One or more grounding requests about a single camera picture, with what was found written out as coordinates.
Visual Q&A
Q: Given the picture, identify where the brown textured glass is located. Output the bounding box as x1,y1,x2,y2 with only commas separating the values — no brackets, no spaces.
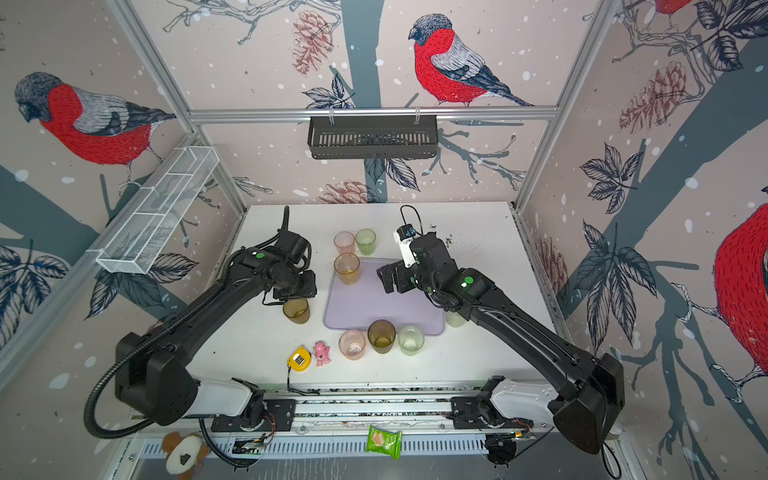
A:
282,298,311,325

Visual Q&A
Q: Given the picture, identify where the yellow clear glass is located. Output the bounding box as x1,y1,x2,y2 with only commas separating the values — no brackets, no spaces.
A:
334,253,361,286

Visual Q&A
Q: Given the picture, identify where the pale green frosted glass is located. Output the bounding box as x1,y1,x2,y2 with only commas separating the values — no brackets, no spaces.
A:
444,311,468,328

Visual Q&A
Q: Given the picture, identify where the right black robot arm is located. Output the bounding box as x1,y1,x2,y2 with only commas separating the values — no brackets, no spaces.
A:
377,224,625,454

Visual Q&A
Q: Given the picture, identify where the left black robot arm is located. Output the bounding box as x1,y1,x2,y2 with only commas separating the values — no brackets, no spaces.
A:
115,230,317,428

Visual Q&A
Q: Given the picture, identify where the lilac plastic tray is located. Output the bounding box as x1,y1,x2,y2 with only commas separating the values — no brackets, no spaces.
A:
324,258,445,336

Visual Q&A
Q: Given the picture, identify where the green clear glass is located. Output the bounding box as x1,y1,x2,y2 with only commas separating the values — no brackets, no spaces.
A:
355,229,377,256

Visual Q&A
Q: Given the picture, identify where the pink clear glass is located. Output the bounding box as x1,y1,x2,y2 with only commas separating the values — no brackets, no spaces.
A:
334,231,356,255

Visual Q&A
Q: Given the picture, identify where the olive brown glass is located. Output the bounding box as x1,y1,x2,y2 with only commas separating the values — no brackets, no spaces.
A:
367,319,397,354

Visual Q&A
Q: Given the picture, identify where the light green textured glass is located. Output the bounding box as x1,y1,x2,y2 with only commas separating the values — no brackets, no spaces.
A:
397,325,425,356

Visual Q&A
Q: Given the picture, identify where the pink toy figure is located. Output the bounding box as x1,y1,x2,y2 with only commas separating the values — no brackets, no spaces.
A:
314,341,331,367

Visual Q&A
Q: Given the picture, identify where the yellow tape measure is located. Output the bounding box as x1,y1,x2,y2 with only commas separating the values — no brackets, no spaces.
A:
287,346,312,372

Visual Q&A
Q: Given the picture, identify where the pink textured glass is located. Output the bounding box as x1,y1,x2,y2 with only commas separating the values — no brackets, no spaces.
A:
339,330,367,360

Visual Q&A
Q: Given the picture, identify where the green snack packet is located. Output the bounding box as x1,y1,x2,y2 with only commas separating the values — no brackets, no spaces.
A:
365,426,402,460

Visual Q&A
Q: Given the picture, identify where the plush toy dog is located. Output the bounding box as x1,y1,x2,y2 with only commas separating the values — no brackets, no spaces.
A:
161,431,210,480

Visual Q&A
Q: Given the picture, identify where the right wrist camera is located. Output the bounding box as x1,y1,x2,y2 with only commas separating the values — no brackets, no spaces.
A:
393,223,419,268

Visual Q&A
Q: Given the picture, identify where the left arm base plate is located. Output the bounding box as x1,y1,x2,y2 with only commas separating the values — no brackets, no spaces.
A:
211,399,297,433

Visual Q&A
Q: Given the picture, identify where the aluminium rail frame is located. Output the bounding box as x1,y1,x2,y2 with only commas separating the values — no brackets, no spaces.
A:
122,383,613,463

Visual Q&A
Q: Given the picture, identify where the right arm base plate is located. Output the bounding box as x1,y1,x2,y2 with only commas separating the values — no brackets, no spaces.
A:
446,397,535,430

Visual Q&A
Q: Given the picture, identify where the black wall basket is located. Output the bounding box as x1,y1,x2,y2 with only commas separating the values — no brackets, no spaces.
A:
307,115,439,160

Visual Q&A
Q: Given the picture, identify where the left black corrugated cable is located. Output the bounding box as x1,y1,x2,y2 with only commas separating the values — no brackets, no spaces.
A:
82,206,292,469

